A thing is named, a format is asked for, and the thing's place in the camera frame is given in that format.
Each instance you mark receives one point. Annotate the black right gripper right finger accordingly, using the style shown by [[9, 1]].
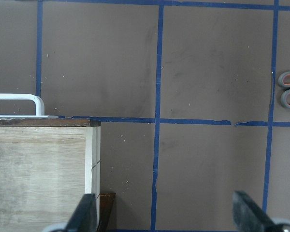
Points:
[[248, 216]]

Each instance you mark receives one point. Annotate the dark brown wooden cabinet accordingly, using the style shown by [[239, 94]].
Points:
[[106, 205]]

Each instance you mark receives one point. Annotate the light wooden drawer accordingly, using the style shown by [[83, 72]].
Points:
[[47, 164]]

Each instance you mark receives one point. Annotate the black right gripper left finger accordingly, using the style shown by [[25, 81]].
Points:
[[84, 218]]

